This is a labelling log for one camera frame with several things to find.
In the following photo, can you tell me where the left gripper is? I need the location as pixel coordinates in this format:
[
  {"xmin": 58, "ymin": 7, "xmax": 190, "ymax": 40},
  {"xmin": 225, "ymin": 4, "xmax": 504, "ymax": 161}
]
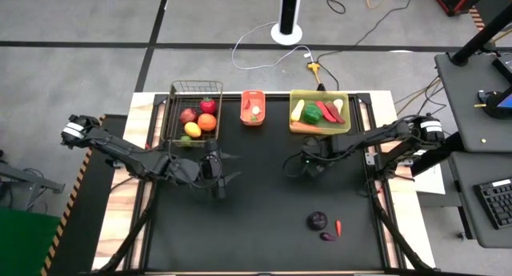
[{"xmin": 175, "ymin": 138, "xmax": 243, "ymax": 199}]

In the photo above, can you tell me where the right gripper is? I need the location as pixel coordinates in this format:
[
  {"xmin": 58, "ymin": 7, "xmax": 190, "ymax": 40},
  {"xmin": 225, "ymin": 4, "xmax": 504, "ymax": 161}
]
[{"xmin": 302, "ymin": 136, "xmax": 335, "ymax": 178}]

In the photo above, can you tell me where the long orange carrot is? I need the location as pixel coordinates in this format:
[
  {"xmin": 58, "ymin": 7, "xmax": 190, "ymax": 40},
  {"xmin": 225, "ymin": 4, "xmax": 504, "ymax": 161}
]
[{"xmin": 290, "ymin": 121, "xmax": 326, "ymax": 134}]

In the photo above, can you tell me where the orange fruit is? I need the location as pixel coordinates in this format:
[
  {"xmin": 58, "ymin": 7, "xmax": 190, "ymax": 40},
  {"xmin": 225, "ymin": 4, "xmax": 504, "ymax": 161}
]
[{"xmin": 197, "ymin": 113, "xmax": 218, "ymax": 133}]

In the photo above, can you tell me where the yellow lemon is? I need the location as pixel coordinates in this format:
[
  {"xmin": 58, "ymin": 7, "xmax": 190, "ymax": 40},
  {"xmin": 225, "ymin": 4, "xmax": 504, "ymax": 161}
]
[{"xmin": 183, "ymin": 122, "xmax": 202, "ymax": 138}]

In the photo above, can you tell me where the green bell pepper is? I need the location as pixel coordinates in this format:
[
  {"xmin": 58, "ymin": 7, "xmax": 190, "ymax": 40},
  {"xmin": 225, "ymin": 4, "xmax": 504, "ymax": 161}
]
[{"xmin": 302, "ymin": 104, "xmax": 324, "ymax": 125}]

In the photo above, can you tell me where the bright red pepper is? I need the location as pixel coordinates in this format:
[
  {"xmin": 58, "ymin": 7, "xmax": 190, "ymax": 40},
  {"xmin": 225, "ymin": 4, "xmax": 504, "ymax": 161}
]
[{"xmin": 315, "ymin": 100, "xmax": 336, "ymax": 124}]

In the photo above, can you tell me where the long dark red pepper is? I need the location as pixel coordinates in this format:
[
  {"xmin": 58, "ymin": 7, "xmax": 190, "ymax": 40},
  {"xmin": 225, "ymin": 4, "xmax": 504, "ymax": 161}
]
[{"xmin": 326, "ymin": 102, "xmax": 346, "ymax": 124}]

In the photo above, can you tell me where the yellow corn cob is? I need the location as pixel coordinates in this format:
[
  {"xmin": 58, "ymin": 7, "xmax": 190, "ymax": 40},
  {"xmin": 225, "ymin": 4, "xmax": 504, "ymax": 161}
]
[{"xmin": 290, "ymin": 98, "xmax": 306, "ymax": 122}]

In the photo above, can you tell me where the red apple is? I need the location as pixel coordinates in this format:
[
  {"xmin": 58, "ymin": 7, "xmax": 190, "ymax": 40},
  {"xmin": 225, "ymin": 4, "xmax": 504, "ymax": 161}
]
[{"xmin": 178, "ymin": 107, "xmax": 198, "ymax": 126}]

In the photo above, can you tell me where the red strawberry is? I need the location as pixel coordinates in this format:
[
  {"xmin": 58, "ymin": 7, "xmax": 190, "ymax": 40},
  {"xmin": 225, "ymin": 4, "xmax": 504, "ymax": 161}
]
[{"xmin": 199, "ymin": 96, "xmax": 218, "ymax": 115}]

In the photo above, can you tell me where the yellow translucent plastic bin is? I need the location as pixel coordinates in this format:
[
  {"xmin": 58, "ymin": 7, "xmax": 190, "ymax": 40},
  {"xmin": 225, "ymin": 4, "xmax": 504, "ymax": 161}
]
[{"xmin": 289, "ymin": 89, "xmax": 352, "ymax": 135}]

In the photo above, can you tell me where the small orange plastic bin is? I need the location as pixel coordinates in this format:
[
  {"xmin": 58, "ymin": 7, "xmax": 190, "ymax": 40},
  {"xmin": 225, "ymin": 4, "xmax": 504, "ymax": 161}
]
[{"xmin": 240, "ymin": 90, "xmax": 266, "ymax": 127}]

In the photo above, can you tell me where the yellow extension plug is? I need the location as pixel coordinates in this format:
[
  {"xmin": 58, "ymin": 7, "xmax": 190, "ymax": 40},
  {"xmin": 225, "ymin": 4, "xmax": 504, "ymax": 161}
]
[{"xmin": 306, "ymin": 61, "xmax": 326, "ymax": 87}]

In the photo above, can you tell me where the white paper sheet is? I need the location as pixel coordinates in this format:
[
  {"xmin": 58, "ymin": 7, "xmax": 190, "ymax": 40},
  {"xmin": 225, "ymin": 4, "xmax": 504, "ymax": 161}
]
[{"xmin": 414, "ymin": 163, "xmax": 447, "ymax": 195}]

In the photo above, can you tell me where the black hazard striped platform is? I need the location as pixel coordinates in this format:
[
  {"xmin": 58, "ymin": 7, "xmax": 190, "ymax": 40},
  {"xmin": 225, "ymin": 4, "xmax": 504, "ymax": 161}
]
[{"xmin": 39, "ymin": 114, "xmax": 129, "ymax": 276}]

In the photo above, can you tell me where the dark grey desk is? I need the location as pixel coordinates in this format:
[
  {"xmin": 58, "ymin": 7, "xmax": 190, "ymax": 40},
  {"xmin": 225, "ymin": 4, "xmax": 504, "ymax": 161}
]
[{"xmin": 434, "ymin": 51, "xmax": 512, "ymax": 249}]

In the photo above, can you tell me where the black white tower stand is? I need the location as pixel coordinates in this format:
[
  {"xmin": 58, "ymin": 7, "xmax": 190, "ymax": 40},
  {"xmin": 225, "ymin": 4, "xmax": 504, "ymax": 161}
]
[{"xmin": 270, "ymin": 0, "xmax": 304, "ymax": 46}]

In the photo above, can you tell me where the black keyboard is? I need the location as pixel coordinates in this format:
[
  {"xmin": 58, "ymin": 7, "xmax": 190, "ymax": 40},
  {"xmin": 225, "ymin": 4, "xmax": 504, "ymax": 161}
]
[{"xmin": 474, "ymin": 178, "xmax": 512, "ymax": 231}]

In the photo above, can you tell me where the black device blue screen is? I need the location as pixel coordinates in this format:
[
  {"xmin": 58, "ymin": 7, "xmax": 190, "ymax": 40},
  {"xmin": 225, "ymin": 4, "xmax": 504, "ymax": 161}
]
[{"xmin": 475, "ymin": 87, "xmax": 512, "ymax": 120}]

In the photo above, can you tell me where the grey metal stand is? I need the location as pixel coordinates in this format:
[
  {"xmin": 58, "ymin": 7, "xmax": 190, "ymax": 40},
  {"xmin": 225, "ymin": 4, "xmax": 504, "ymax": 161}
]
[{"xmin": 0, "ymin": 162, "xmax": 67, "ymax": 213}]

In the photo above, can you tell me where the green floor mat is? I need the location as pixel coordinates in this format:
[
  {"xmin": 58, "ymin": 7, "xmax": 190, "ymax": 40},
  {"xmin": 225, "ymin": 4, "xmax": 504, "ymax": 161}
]
[{"xmin": 0, "ymin": 206, "xmax": 61, "ymax": 276}]

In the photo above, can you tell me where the black aluminium table frame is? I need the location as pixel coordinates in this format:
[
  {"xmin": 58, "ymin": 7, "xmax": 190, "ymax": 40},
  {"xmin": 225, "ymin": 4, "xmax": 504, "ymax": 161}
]
[{"xmin": 91, "ymin": 91, "xmax": 437, "ymax": 276}]

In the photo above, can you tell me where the bronze wire basket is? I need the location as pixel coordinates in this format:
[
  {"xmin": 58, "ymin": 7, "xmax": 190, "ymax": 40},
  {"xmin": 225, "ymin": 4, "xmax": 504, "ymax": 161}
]
[{"xmin": 160, "ymin": 80, "xmax": 224, "ymax": 148}]

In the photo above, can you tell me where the white cable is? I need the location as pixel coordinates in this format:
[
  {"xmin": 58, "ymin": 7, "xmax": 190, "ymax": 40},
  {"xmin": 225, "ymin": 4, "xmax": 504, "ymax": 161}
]
[{"xmin": 230, "ymin": 21, "xmax": 315, "ymax": 71}]

